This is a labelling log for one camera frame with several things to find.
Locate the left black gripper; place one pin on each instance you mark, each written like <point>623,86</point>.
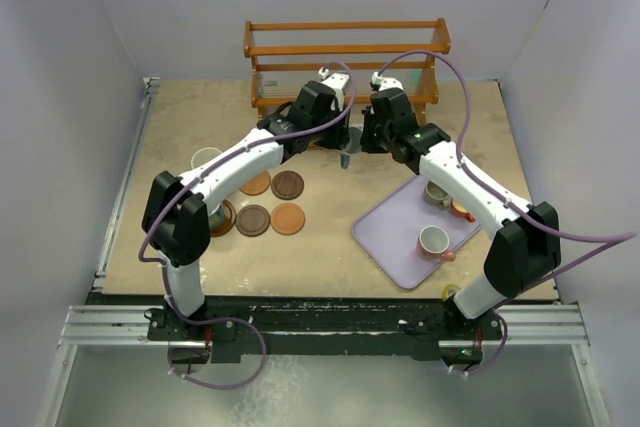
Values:
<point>339,137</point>

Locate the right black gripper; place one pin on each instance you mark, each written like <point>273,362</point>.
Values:
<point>367,144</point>

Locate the dark olive cup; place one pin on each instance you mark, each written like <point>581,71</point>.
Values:
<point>436,196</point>

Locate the dark walnut coaster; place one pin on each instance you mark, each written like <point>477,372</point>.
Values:
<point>252,220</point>
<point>287,185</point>

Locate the light wood coaster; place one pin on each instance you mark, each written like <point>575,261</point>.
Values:
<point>257,185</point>

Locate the orange wood coaster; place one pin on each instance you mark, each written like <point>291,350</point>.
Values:
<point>287,218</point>

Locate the small orange-handled mug front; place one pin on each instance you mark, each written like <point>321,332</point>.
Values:
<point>433,242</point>

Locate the large blue mug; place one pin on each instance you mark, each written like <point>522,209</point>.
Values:
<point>203,156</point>
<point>217,217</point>

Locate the brown ringed coaster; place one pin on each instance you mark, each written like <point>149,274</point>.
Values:
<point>230,219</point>

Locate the small grey mug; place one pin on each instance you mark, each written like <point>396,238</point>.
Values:
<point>352,147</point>

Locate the large blue mug front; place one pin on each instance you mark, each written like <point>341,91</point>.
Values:
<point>217,217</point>

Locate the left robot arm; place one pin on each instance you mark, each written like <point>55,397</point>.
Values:
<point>176,217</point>

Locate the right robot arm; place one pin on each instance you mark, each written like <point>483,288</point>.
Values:
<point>520,254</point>

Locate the wooden three-tier shelf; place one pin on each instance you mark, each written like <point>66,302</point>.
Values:
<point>411,64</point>

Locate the lavender plastic tray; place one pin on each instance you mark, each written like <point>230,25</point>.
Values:
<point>389,233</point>

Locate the orange brown mug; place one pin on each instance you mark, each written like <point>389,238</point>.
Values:
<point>461,212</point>

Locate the yellow tape roll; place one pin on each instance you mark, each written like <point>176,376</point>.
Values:
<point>449,291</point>

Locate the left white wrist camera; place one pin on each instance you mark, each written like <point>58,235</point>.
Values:
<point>338,82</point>

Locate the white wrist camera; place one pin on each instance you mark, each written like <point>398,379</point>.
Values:
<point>380,82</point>
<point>338,82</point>

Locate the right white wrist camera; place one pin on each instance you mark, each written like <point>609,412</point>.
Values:
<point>380,82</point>

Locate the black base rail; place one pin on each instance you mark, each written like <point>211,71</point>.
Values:
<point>229,327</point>

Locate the aluminium frame rail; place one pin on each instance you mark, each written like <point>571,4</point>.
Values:
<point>106,325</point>

